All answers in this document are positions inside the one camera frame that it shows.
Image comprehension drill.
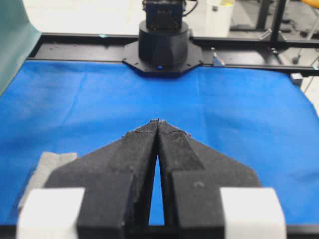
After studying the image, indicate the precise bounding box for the white cylindrical bin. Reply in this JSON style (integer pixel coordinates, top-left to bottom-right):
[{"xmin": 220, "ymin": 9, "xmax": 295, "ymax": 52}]
[{"xmin": 205, "ymin": 0, "xmax": 235, "ymax": 38}]

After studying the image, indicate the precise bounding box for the black aluminium table frame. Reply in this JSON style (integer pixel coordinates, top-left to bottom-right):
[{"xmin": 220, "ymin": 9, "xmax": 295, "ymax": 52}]
[{"xmin": 28, "ymin": 33, "xmax": 319, "ymax": 77}]

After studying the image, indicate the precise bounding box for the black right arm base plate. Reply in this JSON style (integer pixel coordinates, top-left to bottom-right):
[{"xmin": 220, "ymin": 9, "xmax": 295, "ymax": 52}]
[{"xmin": 122, "ymin": 41, "xmax": 203, "ymax": 78}]

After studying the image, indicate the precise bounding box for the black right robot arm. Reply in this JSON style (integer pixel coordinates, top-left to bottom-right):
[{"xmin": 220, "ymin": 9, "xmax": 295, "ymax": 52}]
[{"xmin": 138, "ymin": 0, "xmax": 189, "ymax": 67}]

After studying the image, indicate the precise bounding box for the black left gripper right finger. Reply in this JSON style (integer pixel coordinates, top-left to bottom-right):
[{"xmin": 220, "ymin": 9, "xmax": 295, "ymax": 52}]
[{"xmin": 155, "ymin": 119, "xmax": 287, "ymax": 239}]

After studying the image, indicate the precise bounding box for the blue table cloth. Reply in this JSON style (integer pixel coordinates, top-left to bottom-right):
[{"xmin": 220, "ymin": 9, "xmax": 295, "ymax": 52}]
[{"xmin": 0, "ymin": 61, "xmax": 319, "ymax": 225}]

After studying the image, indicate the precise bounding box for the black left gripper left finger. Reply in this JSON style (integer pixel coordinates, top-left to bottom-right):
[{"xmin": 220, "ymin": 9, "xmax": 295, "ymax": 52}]
[{"xmin": 16, "ymin": 119, "xmax": 160, "ymax": 239}]

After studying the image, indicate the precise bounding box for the brown sponge with grey pad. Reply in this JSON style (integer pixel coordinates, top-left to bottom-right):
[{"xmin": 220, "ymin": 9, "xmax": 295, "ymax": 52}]
[{"xmin": 17, "ymin": 152, "xmax": 77, "ymax": 213}]

